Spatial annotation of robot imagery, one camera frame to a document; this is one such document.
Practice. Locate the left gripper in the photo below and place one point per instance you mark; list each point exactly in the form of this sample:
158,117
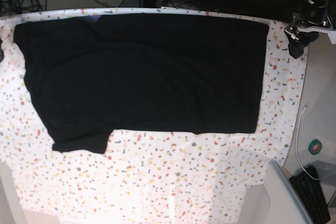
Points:
299,40

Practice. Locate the black t-shirt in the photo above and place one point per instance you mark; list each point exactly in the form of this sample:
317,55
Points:
89,76

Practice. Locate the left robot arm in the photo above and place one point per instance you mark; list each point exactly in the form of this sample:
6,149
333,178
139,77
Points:
313,17

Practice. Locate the green tape roll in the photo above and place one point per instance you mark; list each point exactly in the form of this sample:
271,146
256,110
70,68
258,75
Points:
315,147

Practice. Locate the black keyboard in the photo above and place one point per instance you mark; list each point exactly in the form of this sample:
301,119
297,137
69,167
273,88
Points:
311,194

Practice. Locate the grey laptop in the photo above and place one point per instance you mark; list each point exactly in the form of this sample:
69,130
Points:
285,205

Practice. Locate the terrazzo pattern table cloth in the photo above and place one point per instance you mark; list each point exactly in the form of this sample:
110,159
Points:
146,176

